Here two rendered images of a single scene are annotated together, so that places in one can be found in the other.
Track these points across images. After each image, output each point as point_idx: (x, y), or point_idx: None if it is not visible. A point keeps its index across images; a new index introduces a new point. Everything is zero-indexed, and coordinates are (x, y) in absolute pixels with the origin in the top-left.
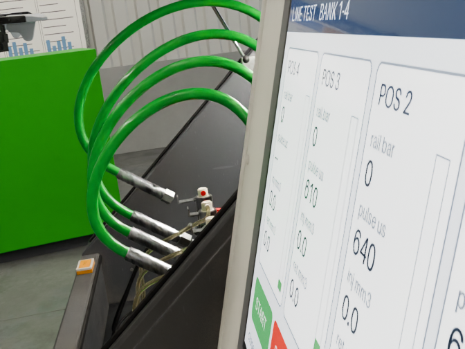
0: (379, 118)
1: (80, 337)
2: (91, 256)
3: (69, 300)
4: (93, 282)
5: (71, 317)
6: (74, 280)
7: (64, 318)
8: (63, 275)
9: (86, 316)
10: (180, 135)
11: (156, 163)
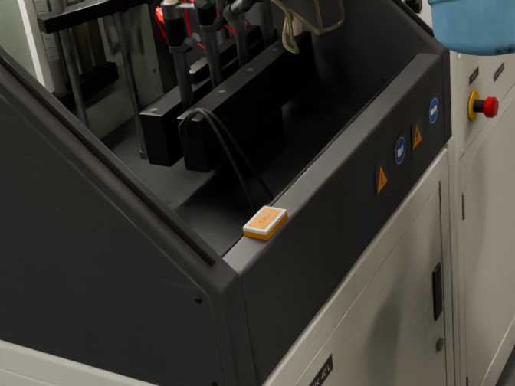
0: None
1: (353, 119)
2: (231, 260)
3: (330, 171)
4: (280, 195)
5: (346, 144)
6: (299, 210)
7: (353, 145)
8: None
9: (329, 142)
10: (12, 57)
11: (63, 111)
